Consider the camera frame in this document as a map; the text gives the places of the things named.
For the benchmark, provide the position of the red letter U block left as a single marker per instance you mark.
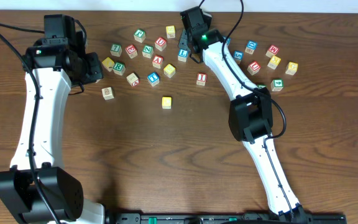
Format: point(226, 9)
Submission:
point(160, 43)

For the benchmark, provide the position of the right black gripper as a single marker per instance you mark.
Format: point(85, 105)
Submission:
point(183, 40)

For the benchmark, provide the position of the blue number 5 block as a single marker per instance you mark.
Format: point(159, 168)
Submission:
point(238, 56)

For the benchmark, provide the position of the red letter u block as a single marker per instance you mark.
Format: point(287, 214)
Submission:
point(253, 68)
point(160, 43)

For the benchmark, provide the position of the natural block red edge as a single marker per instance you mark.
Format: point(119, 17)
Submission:
point(133, 79)

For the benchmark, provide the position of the yellow block centre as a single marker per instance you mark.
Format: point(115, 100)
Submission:
point(169, 70)

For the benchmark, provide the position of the green letter J block right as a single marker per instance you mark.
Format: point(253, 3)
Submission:
point(261, 86)

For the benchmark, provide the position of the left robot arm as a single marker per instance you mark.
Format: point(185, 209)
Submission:
point(36, 188)

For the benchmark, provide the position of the natural wooden picture block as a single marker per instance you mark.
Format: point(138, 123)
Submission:
point(108, 93)

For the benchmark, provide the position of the red letter M block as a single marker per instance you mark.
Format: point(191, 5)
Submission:
point(272, 50)

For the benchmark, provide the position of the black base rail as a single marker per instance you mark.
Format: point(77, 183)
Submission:
point(251, 217)

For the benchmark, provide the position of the green number 4 block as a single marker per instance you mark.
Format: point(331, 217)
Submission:
point(277, 85)

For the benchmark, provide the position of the green letter Z block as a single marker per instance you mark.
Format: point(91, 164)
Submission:
point(147, 51)

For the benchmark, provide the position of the green letter R block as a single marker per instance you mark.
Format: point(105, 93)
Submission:
point(119, 68)

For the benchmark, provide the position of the blue letter L block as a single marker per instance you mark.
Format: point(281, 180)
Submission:
point(183, 55)

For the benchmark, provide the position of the yellow block top row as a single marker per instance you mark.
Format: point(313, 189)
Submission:
point(170, 31)

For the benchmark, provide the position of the green number 7 block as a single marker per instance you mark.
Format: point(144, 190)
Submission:
point(116, 50)

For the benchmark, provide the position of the yellow letter C block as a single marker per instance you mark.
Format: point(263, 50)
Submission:
point(166, 102)

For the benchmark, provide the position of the blue letter T block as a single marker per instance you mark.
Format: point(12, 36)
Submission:
point(153, 79)

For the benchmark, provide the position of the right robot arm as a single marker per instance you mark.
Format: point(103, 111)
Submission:
point(250, 119)

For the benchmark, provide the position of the yellow block far right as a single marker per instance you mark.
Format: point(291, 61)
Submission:
point(291, 68)

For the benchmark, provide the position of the red letter A block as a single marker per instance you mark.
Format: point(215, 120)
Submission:
point(157, 61)

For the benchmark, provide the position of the red letter I block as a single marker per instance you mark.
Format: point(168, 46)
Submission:
point(201, 79)

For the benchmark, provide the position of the red letter U block right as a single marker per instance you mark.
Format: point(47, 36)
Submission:
point(253, 68)

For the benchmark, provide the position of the yellow letter K block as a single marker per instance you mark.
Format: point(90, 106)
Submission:
point(108, 64)

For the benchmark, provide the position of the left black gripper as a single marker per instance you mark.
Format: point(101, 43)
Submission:
point(95, 66)

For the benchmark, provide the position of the yellow letter X block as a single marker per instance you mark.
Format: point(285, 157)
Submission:
point(274, 62)

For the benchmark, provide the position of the green letter J block top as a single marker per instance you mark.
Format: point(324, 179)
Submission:
point(139, 35)

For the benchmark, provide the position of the red letter E block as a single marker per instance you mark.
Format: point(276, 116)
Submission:
point(131, 51)

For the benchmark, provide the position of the green letter j block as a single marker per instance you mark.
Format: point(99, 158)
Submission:
point(261, 86)
point(139, 35)

